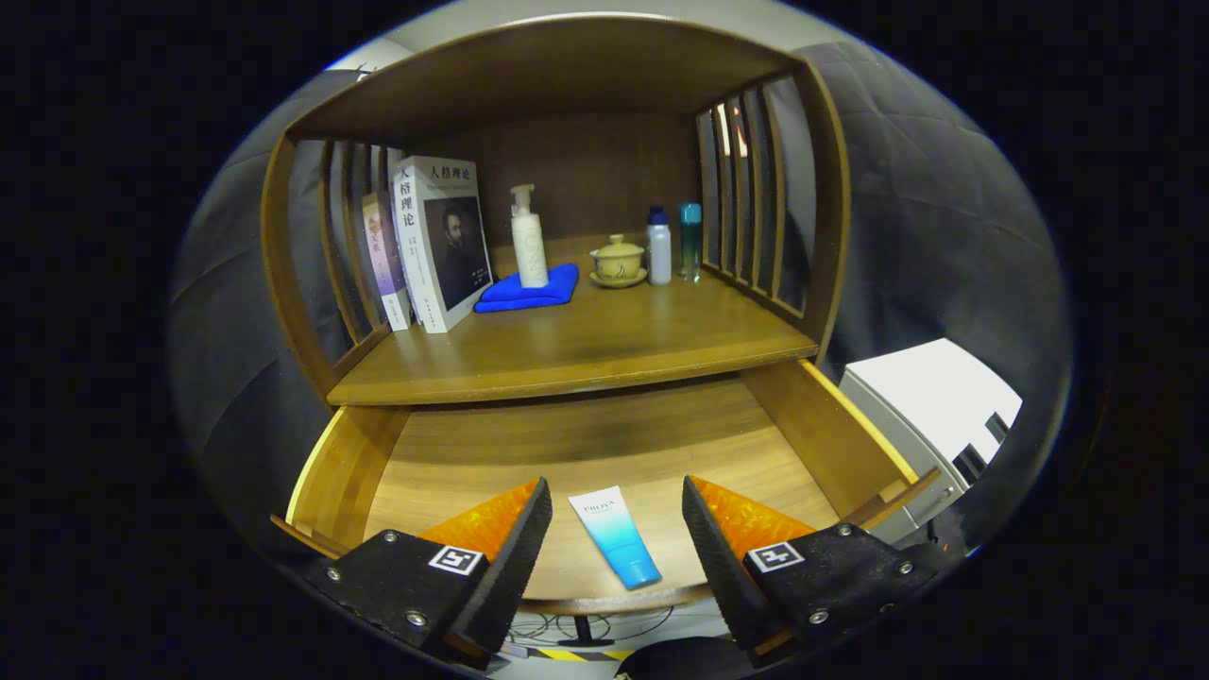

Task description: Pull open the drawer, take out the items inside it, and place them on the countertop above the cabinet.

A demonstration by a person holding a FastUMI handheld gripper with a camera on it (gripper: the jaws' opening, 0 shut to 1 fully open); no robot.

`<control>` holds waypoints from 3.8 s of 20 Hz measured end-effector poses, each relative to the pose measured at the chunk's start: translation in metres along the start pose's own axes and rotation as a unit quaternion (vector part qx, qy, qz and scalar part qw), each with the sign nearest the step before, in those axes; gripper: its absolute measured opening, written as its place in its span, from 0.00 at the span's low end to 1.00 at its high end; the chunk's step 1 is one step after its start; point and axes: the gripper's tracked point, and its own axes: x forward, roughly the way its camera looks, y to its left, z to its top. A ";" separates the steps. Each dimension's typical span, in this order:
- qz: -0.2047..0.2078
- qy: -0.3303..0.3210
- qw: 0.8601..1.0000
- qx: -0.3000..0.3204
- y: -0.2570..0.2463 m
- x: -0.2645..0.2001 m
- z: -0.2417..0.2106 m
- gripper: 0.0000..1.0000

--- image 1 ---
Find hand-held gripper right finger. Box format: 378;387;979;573
682;475;945;662

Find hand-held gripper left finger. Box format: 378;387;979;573
302;477;553;672

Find blue and white tube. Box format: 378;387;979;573
568;485;663;591

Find brown wooden drawer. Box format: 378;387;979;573
269;359;941;615

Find wooden countertop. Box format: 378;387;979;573
326;234;821;407

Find white box appliance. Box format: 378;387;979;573
839;338;1024;544

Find folded blue cloth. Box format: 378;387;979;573
473;263;581;315

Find white pump bottle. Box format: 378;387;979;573
510;184;550;289

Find white bottle with blue cap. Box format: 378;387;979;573
647;207;673;286

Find beige lidded tea cup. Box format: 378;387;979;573
589;234;649;289

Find thick white portrait book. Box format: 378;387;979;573
390;155;494;334

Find teal blue bottle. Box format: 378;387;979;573
679;203;704;282

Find thin purple book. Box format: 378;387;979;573
362;192;413;332

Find black backdrop cloth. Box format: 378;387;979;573
170;42;1073;568

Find black floor cables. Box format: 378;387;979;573
515;604;676;653

